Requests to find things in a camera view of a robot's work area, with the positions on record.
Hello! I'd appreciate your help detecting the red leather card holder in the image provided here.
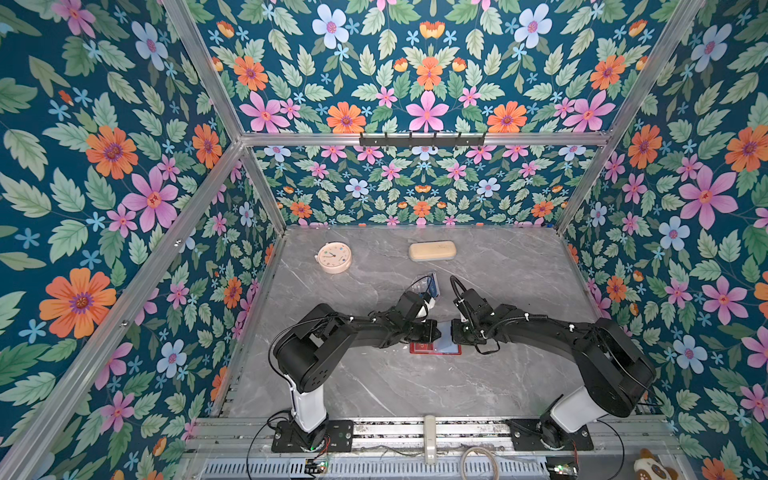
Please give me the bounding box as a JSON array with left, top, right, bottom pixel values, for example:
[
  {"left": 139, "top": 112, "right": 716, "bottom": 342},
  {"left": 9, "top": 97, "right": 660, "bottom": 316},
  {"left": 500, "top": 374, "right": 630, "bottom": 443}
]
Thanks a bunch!
[{"left": 409, "top": 322, "right": 462, "bottom": 356}]

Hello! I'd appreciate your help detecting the blue credit card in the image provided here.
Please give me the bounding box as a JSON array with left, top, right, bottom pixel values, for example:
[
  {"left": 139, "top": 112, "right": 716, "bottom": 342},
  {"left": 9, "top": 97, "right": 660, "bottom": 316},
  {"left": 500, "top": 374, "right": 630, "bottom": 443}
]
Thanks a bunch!
[{"left": 425, "top": 273, "right": 440, "bottom": 299}]

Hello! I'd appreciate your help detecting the clear acrylic card stand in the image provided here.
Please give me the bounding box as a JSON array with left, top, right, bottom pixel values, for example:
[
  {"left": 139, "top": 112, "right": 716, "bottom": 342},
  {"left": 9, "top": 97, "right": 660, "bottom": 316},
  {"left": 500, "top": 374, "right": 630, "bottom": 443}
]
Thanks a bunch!
[{"left": 410, "top": 272, "right": 440, "bottom": 301}]

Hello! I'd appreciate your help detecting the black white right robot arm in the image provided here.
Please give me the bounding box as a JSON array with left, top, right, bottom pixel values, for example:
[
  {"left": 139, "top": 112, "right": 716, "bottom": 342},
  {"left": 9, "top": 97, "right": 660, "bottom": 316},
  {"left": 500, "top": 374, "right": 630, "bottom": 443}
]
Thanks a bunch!
[{"left": 450, "top": 275, "right": 656, "bottom": 450}]

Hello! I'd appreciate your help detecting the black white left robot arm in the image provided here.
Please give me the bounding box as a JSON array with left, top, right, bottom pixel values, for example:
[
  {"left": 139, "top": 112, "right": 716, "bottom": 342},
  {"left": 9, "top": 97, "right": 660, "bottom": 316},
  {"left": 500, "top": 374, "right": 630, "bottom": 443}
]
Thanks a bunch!
[{"left": 268, "top": 290, "right": 441, "bottom": 451}]

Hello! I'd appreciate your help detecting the beige glasses case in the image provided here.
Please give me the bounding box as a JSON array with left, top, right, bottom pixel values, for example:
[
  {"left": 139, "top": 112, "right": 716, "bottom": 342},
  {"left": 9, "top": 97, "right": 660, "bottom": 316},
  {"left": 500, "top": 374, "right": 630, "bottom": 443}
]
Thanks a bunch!
[{"left": 408, "top": 240, "right": 457, "bottom": 262}]

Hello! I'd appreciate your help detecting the pink round alarm clock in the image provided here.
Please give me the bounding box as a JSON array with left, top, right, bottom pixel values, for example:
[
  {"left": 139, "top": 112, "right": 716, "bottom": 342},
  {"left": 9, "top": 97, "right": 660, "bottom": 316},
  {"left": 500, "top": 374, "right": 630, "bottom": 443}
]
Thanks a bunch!
[{"left": 315, "top": 242, "right": 352, "bottom": 275}]

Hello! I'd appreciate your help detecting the black hook bar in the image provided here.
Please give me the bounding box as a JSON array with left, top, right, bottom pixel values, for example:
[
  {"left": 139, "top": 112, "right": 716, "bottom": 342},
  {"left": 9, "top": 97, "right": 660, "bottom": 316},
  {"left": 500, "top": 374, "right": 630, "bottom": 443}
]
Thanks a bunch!
[{"left": 358, "top": 132, "right": 486, "bottom": 148}]

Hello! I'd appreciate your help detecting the white vent grille strip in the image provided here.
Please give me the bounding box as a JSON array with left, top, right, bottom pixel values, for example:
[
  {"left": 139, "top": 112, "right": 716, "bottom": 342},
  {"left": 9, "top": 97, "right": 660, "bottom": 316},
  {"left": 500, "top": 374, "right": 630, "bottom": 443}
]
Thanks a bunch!
[{"left": 201, "top": 456, "right": 549, "bottom": 479}]

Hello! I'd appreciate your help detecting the plush panda toy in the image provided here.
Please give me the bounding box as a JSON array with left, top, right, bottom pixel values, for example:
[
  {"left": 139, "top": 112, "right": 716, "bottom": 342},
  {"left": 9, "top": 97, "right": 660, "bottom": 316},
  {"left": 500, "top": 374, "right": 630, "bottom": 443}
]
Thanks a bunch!
[{"left": 633, "top": 448, "right": 679, "bottom": 480}]

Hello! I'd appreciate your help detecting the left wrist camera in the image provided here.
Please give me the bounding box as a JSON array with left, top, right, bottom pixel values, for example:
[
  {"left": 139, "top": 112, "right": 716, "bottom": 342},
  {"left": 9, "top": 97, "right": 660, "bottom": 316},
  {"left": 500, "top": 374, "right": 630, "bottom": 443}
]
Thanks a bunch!
[{"left": 419, "top": 292, "right": 435, "bottom": 317}]

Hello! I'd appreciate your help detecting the coiled beige cable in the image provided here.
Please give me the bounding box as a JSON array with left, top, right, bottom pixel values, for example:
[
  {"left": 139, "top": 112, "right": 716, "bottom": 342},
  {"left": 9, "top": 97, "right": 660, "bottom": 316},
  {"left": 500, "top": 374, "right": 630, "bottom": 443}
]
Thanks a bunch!
[{"left": 458, "top": 446, "right": 499, "bottom": 480}]

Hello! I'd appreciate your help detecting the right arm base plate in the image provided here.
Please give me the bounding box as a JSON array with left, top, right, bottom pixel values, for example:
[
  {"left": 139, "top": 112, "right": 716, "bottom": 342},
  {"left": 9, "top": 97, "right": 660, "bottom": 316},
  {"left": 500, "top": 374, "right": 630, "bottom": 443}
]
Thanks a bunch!
[{"left": 503, "top": 418, "right": 594, "bottom": 452}]

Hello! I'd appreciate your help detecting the white rail clip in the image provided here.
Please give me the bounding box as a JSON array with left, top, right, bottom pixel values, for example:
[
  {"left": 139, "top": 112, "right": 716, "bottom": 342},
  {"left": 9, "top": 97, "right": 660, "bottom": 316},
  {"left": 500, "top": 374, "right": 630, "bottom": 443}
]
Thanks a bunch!
[{"left": 423, "top": 415, "right": 438, "bottom": 466}]

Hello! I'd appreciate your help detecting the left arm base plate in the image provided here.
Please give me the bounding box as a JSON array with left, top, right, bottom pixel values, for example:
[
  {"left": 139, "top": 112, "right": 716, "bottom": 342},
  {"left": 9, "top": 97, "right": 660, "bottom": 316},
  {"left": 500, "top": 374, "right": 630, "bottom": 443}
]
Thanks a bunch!
[{"left": 271, "top": 420, "right": 354, "bottom": 453}]

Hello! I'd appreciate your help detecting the aluminium front rail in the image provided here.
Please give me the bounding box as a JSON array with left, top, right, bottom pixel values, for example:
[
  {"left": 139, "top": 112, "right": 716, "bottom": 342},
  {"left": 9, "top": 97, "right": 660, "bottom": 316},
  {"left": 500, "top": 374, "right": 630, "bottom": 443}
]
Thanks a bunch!
[{"left": 185, "top": 415, "right": 683, "bottom": 456}]

